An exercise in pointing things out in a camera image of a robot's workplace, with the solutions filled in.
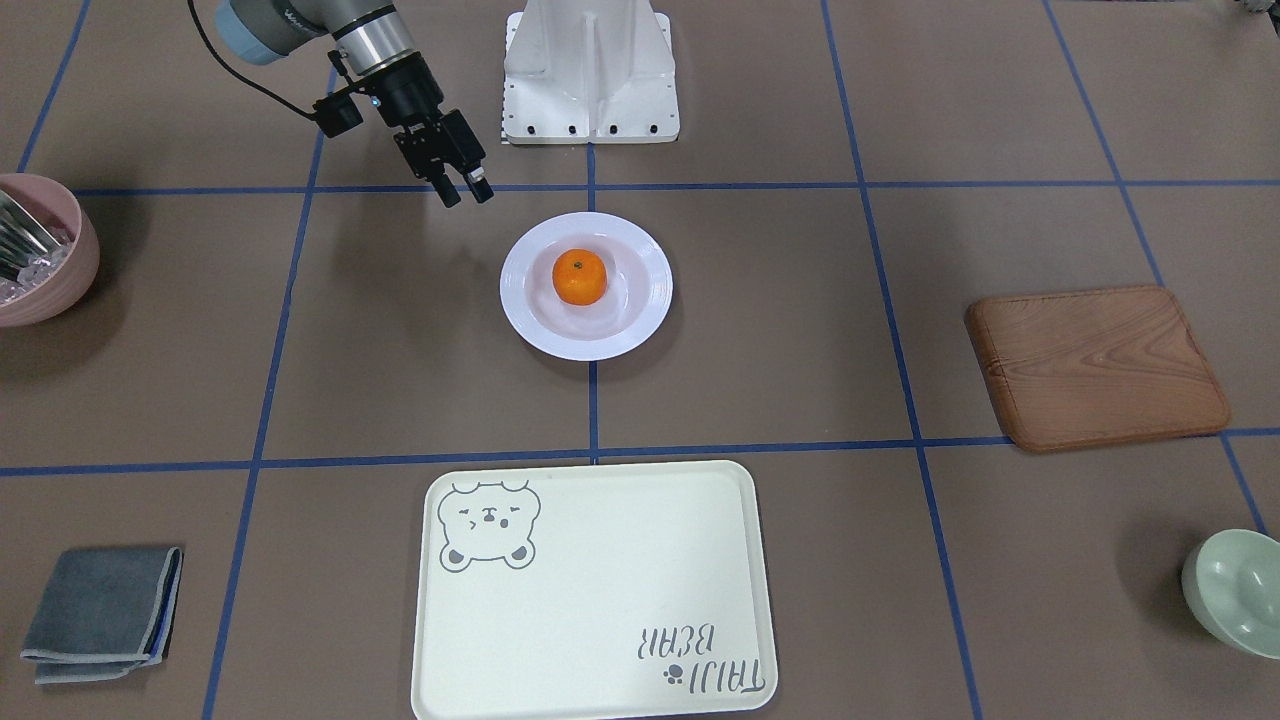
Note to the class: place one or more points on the green bowl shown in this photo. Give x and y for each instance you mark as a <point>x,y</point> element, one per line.
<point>1230,582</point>

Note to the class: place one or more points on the cream bear tray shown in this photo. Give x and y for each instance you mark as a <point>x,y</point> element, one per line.
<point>602,591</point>

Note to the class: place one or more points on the wooden cutting board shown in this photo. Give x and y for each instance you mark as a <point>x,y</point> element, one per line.
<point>1094,368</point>

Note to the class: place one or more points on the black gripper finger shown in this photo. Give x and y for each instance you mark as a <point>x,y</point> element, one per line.
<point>445,190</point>
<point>478,184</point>

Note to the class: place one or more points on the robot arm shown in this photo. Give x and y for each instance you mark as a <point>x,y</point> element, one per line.
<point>374,53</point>

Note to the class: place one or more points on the pink bowl with ice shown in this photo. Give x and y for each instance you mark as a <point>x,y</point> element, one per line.
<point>55,205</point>

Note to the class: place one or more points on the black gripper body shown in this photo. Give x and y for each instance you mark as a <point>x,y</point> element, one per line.
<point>407,97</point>

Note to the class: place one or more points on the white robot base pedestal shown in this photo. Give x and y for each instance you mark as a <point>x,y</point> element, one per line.
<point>581,72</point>

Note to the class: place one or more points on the orange fruit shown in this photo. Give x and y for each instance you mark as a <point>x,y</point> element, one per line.
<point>579,277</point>

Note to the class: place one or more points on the metal scoop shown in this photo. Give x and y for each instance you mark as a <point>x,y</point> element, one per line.
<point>30,249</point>

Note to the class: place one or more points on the white plate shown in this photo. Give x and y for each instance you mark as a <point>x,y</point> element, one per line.
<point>639,286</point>

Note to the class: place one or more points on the folded grey cloth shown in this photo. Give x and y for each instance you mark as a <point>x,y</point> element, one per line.
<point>105,612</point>

